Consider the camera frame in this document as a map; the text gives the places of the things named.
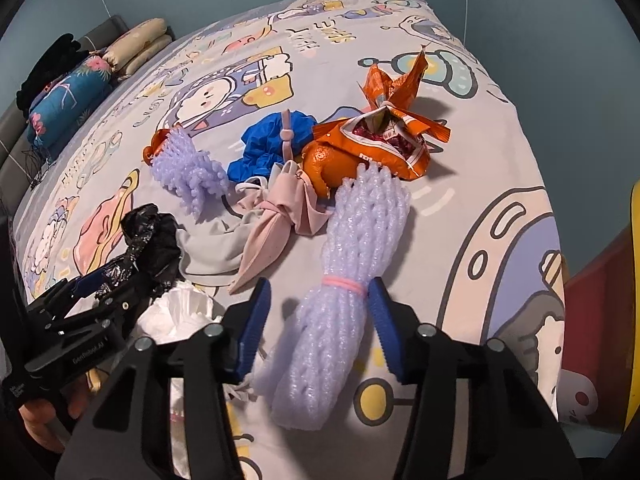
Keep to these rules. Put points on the crumpled orange wrapper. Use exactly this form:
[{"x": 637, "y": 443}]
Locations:
[{"x": 395, "y": 85}]

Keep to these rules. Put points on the cartoon printed bed sheet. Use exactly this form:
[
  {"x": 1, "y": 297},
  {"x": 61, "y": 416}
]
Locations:
[{"x": 450, "y": 210}]

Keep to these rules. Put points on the small white foam net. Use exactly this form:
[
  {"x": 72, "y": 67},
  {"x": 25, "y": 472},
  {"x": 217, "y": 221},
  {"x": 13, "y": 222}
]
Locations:
[{"x": 190, "y": 175}]

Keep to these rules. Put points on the orange snack bag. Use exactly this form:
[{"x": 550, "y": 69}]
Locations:
[{"x": 380, "y": 150}]

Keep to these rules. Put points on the person's left hand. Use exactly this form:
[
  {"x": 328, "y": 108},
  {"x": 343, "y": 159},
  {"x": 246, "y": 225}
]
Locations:
[{"x": 40, "y": 425}]

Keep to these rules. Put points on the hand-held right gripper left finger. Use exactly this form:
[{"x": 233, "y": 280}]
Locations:
[{"x": 251, "y": 322}]

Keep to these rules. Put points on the small orange peel piece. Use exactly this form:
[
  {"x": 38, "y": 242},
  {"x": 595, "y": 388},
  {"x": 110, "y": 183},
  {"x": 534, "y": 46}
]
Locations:
[{"x": 152, "y": 152}]

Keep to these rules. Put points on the mandarin orange peel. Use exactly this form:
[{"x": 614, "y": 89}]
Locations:
[{"x": 325, "y": 165}]

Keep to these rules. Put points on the long white foam net bundle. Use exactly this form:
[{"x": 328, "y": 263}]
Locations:
[{"x": 350, "y": 240}]

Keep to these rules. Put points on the black plastic bag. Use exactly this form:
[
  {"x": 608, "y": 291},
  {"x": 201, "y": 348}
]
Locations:
[{"x": 150, "y": 240}]

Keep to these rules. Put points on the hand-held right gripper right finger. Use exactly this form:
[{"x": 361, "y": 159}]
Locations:
[{"x": 386, "y": 327}]

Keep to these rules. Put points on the blue floral pillow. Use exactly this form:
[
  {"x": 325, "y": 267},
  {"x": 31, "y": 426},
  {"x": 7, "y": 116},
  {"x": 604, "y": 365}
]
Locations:
[{"x": 65, "y": 100}]

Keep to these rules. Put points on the blue plastic bag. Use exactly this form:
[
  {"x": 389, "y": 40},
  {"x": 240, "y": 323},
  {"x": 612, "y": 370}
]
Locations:
[{"x": 265, "y": 145}]

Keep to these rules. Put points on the beige pillow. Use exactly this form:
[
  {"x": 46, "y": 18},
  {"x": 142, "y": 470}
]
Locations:
[
  {"x": 150, "y": 57},
  {"x": 135, "y": 40}
]

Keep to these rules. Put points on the red stool with yellow rim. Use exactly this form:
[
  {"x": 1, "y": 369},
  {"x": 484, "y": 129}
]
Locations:
[{"x": 600, "y": 310}]

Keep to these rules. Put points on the pink rubber band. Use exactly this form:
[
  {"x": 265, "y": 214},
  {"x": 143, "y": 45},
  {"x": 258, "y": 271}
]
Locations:
[{"x": 345, "y": 284}]

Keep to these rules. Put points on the black cloth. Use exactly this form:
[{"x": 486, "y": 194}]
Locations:
[{"x": 45, "y": 70}]

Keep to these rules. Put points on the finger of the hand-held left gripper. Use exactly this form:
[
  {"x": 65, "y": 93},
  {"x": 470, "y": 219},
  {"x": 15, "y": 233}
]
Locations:
[
  {"x": 97, "y": 277},
  {"x": 112, "y": 305}
]

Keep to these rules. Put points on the grey cloth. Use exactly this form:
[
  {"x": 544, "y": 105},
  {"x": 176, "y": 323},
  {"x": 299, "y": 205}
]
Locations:
[{"x": 215, "y": 250}]

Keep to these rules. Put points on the white tissue paper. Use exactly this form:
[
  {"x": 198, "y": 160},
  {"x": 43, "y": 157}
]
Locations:
[{"x": 175, "y": 310}]

